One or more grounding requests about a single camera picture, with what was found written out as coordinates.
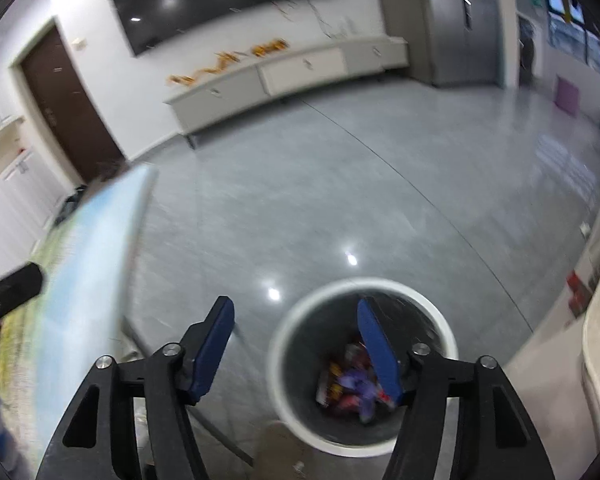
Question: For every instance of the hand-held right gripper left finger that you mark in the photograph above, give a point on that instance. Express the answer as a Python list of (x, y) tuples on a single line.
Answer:
[(212, 350)]

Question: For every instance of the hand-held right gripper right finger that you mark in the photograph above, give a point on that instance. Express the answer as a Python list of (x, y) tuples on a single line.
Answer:
[(377, 350)]

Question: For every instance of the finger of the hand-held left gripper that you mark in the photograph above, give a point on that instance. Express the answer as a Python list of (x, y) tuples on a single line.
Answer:
[(15, 287)]

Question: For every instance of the red snack packet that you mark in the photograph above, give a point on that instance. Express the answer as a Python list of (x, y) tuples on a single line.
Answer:
[(345, 402)]

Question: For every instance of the white round waste bin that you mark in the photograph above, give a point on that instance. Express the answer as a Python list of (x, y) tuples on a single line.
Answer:
[(310, 350)]

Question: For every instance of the landscape printed table cover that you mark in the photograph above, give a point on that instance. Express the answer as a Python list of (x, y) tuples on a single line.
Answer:
[(90, 270)]

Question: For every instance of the dark bag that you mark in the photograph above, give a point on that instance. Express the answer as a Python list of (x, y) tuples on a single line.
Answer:
[(70, 205)]

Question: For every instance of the brown wooden door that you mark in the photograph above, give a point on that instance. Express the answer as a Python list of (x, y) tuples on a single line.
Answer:
[(65, 105)]

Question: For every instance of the red box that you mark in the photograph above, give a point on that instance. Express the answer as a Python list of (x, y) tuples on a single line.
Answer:
[(578, 292)]

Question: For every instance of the low white sideboard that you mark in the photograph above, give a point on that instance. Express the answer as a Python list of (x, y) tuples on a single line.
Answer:
[(290, 67)]

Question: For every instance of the orange garland decoration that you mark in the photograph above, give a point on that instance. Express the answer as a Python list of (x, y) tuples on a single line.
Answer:
[(270, 47)]

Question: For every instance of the purple panel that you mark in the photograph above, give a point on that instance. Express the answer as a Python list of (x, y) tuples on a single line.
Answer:
[(566, 95)]

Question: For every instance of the tall grey cabinet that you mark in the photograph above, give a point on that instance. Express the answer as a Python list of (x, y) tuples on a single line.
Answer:
[(455, 20)]

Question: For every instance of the window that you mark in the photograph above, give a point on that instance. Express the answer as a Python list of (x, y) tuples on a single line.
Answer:
[(565, 35)]

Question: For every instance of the white wall cabinets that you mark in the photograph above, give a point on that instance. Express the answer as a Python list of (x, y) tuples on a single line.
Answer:
[(10, 200)]

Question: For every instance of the large black wall screen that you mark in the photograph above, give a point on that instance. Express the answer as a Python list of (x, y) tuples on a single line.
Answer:
[(205, 5)]

